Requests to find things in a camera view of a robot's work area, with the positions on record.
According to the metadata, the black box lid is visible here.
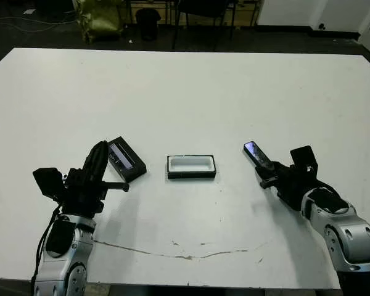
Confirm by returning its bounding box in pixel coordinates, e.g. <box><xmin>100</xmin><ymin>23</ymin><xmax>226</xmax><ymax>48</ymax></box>
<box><xmin>107</xmin><ymin>135</ymin><xmax>148</xmax><ymax>183</ymax></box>

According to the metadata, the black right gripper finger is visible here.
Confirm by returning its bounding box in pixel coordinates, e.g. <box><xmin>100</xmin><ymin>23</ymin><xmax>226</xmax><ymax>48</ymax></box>
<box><xmin>255</xmin><ymin>167</ymin><xmax>277</xmax><ymax>180</ymax></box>
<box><xmin>266</xmin><ymin>160</ymin><xmax>283</xmax><ymax>174</ymax></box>

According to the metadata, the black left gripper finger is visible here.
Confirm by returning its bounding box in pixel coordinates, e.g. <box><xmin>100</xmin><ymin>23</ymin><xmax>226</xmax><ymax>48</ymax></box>
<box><xmin>94</xmin><ymin>139</ymin><xmax>110</xmax><ymax>184</ymax></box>
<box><xmin>81</xmin><ymin>142</ymin><xmax>101</xmax><ymax>184</ymax></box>

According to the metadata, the white floor cable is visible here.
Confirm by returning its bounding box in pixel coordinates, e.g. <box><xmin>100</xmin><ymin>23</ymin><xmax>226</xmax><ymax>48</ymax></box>
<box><xmin>0</xmin><ymin>12</ymin><xmax>80</xmax><ymax>33</ymax></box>

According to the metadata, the yellow-green bag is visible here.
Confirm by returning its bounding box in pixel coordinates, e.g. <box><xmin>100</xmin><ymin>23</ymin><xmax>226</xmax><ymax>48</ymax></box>
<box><xmin>75</xmin><ymin>0</ymin><xmax>126</xmax><ymax>44</ymax></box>

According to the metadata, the black chair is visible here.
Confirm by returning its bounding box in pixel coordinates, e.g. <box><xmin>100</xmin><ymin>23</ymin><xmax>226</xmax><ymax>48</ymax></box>
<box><xmin>171</xmin><ymin>0</ymin><xmax>237</xmax><ymax>52</ymax></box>

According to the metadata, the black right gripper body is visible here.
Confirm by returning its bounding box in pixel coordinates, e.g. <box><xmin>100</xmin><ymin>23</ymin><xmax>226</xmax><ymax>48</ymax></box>
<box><xmin>260</xmin><ymin>163</ymin><xmax>320</xmax><ymax>211</ymax></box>

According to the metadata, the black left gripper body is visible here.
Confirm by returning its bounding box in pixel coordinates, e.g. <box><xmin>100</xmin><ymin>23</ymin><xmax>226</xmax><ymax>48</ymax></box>
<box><xmin>60</xmin><ymin>167</ymin><xmax>131</xmax><ymax>217</ymax></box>

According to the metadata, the black trash bin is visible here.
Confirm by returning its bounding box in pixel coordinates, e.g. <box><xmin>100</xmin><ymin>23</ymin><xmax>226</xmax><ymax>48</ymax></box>
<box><xmin>134</xmin><ymin>8</ymin><xmax>162</xmax><ymax>42</ymax></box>

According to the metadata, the black box with white tray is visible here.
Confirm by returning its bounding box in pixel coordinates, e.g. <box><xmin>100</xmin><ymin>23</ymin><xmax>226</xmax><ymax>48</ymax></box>
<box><xmin>166</xmin><ymin>154</ymin><xmax>218</xmax><ymax>181</ymax></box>

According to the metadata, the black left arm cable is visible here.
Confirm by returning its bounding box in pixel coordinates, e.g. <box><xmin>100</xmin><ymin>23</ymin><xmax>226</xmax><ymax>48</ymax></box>
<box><xmin>30</xmin><ymin>203</ymin><xmax>62</xmax><ymax>288</ymax></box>

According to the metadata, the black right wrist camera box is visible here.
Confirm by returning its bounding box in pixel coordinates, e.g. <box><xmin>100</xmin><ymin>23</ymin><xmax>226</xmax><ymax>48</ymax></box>
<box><xmin>289</xmin><ymin>144</ymin><xmax>319</xmax><ymax>180</ymax></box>

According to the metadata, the slim black camera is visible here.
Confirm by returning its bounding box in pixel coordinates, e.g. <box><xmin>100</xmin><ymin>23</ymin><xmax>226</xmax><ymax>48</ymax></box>
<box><xmin>242</xmin><ymin>140</ymin><xmax>274</xmax><ymax>171</ymax></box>

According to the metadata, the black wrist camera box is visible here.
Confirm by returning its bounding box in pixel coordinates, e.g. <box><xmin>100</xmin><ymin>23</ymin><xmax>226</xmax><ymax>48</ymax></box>
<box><xmin>32</xmin><ymin>166</ymin><xmax>66</xmax><ymax>200</ymax></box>
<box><xmin>289</xmin><ymin>144</ymin><xmax>319</xmax><ymax>180</ymax></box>

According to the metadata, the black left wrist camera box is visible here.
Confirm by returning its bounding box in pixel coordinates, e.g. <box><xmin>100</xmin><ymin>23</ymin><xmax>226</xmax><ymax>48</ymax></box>
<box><xmin>32</xmin><ymin>166</ymin><xmax>66</xmax><ymax>200</ymax></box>

